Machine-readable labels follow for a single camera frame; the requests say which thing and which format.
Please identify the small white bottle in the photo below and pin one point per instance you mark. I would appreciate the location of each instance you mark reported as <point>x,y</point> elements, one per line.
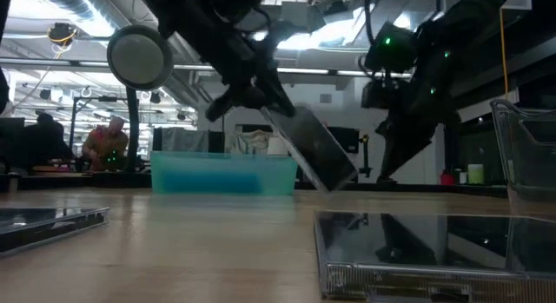
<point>463,178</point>

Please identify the black aluminium table frame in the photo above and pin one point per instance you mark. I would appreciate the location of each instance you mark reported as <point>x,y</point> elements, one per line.
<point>65,181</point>

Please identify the clear CD case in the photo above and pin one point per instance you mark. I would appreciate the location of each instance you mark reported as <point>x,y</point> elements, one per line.
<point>43,227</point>

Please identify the black monitor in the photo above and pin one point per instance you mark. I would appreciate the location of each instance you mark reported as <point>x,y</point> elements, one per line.
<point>345,140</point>

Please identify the black round desk lamp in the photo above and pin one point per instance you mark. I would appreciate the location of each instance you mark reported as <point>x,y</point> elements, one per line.
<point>139,57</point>

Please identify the clear plastic bin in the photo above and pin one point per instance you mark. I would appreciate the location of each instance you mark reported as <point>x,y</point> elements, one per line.
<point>530,155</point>

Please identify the beige cloth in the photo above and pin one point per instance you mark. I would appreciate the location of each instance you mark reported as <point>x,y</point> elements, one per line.
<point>252,142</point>

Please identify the ceiling light bar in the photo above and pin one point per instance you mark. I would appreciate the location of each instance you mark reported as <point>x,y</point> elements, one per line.
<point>208,68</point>

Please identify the pale green cup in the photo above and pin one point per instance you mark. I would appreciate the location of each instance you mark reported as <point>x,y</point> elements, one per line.
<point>475,174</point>

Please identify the person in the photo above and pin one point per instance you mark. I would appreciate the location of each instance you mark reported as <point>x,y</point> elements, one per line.
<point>106,142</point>
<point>48,140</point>

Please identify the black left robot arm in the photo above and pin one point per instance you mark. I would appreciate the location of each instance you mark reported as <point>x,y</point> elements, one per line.
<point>195,16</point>

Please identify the black stand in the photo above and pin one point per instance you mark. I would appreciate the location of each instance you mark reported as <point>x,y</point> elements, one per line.
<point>366,155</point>

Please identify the teal translucent plastic bin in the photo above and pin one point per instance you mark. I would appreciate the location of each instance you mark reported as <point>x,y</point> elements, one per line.
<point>217,162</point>

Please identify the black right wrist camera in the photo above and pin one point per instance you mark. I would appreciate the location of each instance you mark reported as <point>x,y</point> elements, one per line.
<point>377,94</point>

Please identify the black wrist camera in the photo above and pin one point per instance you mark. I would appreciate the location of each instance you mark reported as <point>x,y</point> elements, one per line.
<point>221,105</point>
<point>377,94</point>

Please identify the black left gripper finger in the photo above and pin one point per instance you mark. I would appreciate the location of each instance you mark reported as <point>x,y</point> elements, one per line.
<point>278,99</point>
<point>251,96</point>

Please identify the black jewel case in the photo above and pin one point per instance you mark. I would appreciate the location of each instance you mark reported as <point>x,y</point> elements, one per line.
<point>317,151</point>
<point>412,242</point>

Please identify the white paper roll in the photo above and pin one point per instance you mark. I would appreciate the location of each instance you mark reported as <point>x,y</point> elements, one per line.
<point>274,146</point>

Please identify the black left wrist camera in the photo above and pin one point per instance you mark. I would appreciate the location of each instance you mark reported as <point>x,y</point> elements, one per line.
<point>221,105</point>

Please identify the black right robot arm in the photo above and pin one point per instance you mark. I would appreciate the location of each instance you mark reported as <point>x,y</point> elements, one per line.
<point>456,34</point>

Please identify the grey cloth cover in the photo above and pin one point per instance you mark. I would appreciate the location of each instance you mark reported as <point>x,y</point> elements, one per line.
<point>182,140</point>

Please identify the red cup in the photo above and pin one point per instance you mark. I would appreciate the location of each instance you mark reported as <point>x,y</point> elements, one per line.
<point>447,179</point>

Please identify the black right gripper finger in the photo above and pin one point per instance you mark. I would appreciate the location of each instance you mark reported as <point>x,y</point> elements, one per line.
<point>404,151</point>
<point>384,126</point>

